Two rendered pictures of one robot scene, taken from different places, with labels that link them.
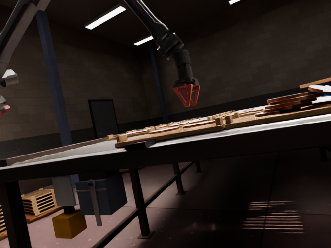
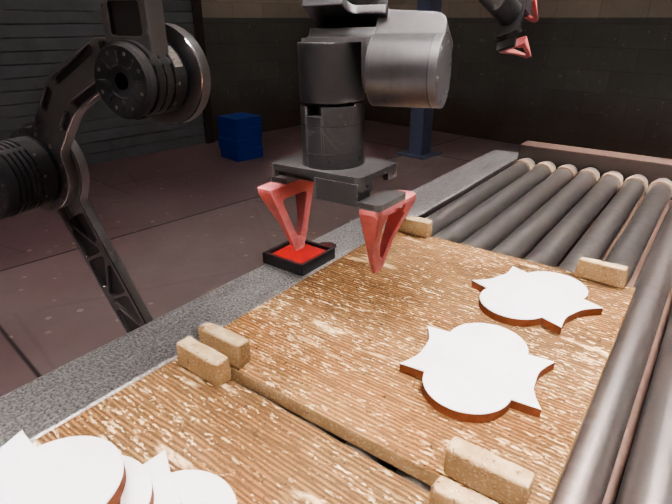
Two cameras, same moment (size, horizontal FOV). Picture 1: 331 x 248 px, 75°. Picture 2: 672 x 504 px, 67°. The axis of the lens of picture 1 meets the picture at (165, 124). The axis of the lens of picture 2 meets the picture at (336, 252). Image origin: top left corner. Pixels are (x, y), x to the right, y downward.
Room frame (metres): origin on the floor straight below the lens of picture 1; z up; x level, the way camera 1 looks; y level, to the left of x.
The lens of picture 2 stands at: (0.92, -0.56, 1.24)
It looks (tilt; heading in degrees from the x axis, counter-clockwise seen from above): 24 degrees down; 103
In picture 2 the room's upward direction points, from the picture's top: straight up
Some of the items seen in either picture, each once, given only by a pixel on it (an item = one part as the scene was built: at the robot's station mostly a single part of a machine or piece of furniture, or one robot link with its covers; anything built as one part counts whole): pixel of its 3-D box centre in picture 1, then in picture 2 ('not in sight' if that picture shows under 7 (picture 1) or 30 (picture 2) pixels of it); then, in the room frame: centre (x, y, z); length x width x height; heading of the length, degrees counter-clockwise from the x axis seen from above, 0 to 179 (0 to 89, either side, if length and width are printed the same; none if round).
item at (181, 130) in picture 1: (178, 132); (434, 319); (0.92, -0.05, 0.93); 0.41 x 0.35 x 0.02; 67
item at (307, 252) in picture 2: not in sight; (299, 256); (0.71, 0.09, 0.92); 0.06 x 0.06 x 0.01; 67
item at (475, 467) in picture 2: not in sight; (487, 472); (0.97, -0.28, 0.95); 0.06 x 0.02 x 0.03; 157
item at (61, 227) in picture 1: (65, 203); not in sight; (0.85, 0.45, 0.74); 0.09 x 0.08 x 0.24; 67
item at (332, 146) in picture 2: (184, 75); (333, 142); (0.81, -0.11, 1.14); 0.10 x 0.07 x 0.07; 158
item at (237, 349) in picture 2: (219, 120); (223, 343); (0.72, -0.18, 0.95); 0.06 x 0.02 x 0.03; 157
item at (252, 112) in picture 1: (247, 111); not in sight; (1.44, -0.55, 0.94); 0.41 x 0.35 x 0.04; 67
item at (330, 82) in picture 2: (182, 59); (337, 71); (0.82, -0.11, 1.20); 0.07 x 0.06 x 0.07; 171
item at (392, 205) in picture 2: (190, 94); (365, 222); (0.85, -0.12, 1.07); 0.07 x 0.07 x 0.09; 68
